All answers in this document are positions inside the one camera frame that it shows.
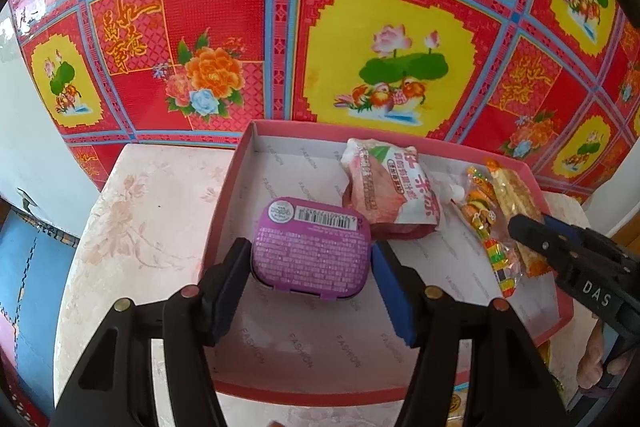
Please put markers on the purple candy tin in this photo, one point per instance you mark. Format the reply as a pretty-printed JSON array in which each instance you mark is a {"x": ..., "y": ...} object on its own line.
[{"x": 310, "y": 252}]

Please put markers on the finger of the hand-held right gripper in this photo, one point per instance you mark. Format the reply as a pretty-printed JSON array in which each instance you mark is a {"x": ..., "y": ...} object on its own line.
[
  {"x": 535, "y": 234},
  {"x": 570, "y": 229}
]

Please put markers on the red floral wall cloth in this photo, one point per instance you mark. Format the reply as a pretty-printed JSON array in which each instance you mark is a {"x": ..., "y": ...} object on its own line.
[{"x": 300, "y": 32}]

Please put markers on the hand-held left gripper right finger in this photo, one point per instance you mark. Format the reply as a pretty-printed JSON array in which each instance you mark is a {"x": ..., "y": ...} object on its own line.
[{"x": 397, "y": 297}]

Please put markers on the pink cardboard box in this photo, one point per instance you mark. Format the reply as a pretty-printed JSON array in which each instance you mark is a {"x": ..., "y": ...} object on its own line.
[{"x": 300, "y": 347}]

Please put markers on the pink peach jelly pouch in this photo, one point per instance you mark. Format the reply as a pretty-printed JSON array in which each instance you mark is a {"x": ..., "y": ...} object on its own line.
[{"x": 390, "y": 192}]

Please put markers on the colourful foam floor mat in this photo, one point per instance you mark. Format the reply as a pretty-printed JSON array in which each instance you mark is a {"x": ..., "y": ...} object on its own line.
[{"x": 30, "y": 282}]

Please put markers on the light wooden furniture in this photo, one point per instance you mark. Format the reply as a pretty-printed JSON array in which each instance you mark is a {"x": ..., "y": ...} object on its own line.
[{"x": 627, "y": 227}]

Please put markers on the person's right hand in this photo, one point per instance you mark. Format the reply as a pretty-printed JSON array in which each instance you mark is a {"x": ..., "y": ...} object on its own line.
[{"x": 590, "y": 357}]

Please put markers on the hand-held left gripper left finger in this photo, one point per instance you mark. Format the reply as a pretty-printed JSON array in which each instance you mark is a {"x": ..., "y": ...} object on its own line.
[{"x": 225, "y": 302}]

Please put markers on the colourful gummy candy packet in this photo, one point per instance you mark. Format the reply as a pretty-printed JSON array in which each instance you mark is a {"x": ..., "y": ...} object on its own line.
[{"x": 485, "y": 227}]

